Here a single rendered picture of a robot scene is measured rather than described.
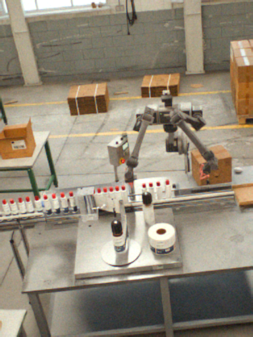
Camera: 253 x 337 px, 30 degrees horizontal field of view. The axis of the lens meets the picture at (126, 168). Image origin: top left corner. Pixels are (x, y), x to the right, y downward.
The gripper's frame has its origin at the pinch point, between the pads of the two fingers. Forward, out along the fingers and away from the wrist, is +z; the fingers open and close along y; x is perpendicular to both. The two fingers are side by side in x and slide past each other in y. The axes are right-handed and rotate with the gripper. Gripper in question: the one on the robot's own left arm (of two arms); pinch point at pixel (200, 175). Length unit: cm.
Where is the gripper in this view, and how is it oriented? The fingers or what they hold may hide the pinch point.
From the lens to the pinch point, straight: 394.4
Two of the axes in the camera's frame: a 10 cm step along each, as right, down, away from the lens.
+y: -0.9, 5.5, -8.3
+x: 8.4, 4.9, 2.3
